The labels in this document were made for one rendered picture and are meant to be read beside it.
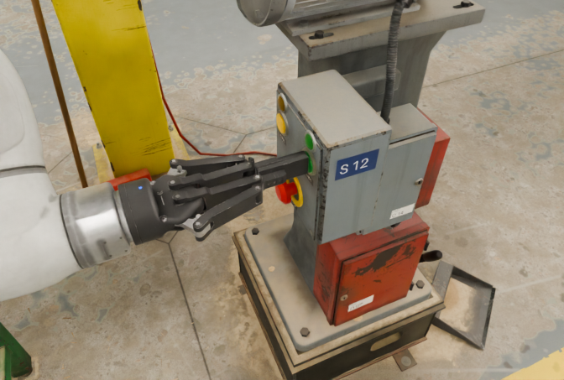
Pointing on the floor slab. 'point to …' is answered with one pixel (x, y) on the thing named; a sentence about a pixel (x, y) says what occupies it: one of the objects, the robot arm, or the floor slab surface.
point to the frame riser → (385, 340)
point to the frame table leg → (19, 365)
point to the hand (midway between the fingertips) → (282, 169)
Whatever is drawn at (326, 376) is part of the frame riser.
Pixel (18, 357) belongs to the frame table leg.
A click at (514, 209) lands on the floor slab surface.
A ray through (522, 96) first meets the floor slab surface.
